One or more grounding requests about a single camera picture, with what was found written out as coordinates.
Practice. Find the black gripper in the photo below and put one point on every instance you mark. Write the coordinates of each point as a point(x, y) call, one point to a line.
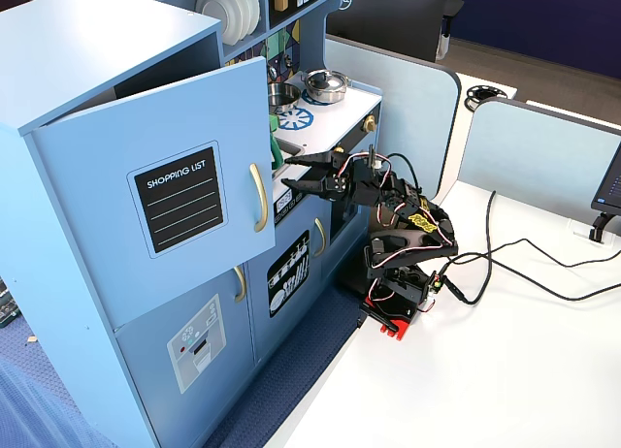
point(338, 176)

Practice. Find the blue shopping list door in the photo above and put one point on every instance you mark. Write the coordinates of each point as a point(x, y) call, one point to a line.
point(97, 176)

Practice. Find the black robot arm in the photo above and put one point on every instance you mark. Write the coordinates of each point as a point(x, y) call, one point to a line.
point(417, 239)

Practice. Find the blue oven door with window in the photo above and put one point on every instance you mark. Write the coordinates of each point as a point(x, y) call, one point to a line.
point(339, 234)

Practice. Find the blue dishwasher print door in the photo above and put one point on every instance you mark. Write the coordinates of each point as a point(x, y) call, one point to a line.
point(262, 322)

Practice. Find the black microwave door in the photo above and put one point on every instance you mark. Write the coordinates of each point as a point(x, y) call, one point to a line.
point(310, 4)

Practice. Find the blue ice dispenser door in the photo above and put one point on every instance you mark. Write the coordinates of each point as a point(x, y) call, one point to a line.
point(145, 370)

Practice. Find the blue toy kitchen cabinet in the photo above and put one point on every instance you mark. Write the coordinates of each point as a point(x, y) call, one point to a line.
point(73, 55)

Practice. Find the grey sink basin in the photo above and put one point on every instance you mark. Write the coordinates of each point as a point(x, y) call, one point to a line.
point(288, 147)

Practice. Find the green plastic pitcher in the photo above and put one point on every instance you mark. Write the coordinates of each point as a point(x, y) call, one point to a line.
point(274, 150)

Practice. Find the steel pot with lid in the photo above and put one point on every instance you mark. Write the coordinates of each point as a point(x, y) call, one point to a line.
point(325, 86)

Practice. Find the steel ladle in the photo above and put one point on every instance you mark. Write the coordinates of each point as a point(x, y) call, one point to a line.
point(272, 72)

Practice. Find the steel hanging spoon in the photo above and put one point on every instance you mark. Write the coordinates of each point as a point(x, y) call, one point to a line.
point(287, 60)

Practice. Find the light grey desk partition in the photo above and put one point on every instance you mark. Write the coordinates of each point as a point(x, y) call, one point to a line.
point(533, 152)
point(412, 104)

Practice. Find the motor controller board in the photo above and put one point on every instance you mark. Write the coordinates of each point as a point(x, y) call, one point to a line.
point(436, 285)

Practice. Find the black monitor back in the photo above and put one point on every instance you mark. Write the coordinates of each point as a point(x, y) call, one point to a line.
point(388, 16)

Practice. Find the white plastic plate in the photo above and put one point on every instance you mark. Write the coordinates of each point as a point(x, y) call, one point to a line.
point(213, 9)
point(256, 4)
point(245, 7)

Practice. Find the black filament spool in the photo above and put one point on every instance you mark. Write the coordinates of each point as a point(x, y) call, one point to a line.
point(485, 90)

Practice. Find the black computer monitor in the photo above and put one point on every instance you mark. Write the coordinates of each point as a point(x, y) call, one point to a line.
point(612, 181)

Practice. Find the green tool bit case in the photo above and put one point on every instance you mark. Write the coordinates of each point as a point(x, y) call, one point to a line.
point(6, 307)

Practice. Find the red robot base mount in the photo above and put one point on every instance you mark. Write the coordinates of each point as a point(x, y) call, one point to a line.
point(393, 327)

